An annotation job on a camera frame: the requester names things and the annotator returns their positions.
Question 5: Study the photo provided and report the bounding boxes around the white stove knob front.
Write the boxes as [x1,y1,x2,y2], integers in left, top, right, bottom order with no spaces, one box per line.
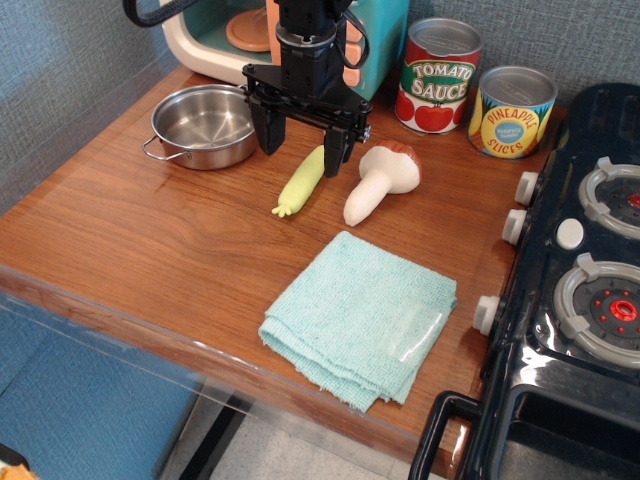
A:
[473,296,501,336]

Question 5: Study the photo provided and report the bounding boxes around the silver pot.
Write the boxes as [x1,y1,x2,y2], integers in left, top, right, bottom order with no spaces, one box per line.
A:
[142,84,258,171]

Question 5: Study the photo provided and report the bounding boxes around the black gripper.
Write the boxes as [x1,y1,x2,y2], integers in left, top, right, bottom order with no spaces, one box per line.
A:
[242,25,372,178]

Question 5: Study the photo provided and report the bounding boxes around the green handled spoon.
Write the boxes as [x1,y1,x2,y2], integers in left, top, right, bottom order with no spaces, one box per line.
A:
[271,145,325,218]

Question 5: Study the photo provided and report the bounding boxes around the pineapple slices can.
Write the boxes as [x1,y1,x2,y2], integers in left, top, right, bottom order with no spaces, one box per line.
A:
[468,65,558,159]

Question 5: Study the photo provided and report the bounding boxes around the white stove knob rear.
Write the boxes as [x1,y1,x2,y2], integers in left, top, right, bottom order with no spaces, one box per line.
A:
[514,171,539,206]

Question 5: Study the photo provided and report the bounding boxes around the tomato sauce can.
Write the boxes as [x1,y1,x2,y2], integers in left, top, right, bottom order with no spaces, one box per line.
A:
[395,17,483,134]

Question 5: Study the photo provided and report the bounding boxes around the orange microwave plate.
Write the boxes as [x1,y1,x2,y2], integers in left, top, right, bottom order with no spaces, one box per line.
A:
[225,8,270,53]

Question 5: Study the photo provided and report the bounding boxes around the white round stove button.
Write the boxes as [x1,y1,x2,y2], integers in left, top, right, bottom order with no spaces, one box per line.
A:
[555,218,584,250]

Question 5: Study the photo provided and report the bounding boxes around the grey front burner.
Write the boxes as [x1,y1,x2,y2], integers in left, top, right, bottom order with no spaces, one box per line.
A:
[553,253,639,369]

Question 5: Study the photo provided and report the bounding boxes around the black sleeved cable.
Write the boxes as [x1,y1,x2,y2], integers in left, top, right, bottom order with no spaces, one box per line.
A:
[121,0,202,29]

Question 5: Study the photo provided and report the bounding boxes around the white stove knob middle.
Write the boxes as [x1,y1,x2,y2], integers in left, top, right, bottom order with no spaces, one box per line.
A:
[501,209,527,246]

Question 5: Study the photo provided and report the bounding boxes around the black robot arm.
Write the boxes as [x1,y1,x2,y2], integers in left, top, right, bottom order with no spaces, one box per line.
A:
[243,1,372,178]

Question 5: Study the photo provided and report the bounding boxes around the toy mushroom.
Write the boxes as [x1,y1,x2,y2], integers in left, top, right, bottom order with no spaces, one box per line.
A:
[343,140,423,227]

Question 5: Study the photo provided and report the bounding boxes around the grey burner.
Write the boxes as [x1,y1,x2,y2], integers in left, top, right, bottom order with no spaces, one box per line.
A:
[578,156,639,240]
[553,253,639,369]

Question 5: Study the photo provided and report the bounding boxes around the black toy stove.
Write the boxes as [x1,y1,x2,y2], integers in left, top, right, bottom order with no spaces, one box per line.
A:
[410,83,639,479]

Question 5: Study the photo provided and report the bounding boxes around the white stove knob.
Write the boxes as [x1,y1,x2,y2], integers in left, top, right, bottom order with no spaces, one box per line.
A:
[501,209,527,246]
[514,171,539,206]
[473,296,501,336]

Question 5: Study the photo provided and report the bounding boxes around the light blue rag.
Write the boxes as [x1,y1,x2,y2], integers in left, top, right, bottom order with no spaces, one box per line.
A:
[259,231,457,412]

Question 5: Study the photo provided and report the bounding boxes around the grey rear burner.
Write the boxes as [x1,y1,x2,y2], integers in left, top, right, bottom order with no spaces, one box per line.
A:
[578,156,639,240]

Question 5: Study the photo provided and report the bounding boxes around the teal toy microwave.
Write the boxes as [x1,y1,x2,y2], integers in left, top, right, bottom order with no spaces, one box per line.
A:
[162,1,409,100]

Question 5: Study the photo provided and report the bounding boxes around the orange object bottom corner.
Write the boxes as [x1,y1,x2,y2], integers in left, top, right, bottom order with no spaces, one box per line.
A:
[0,464,39,480]

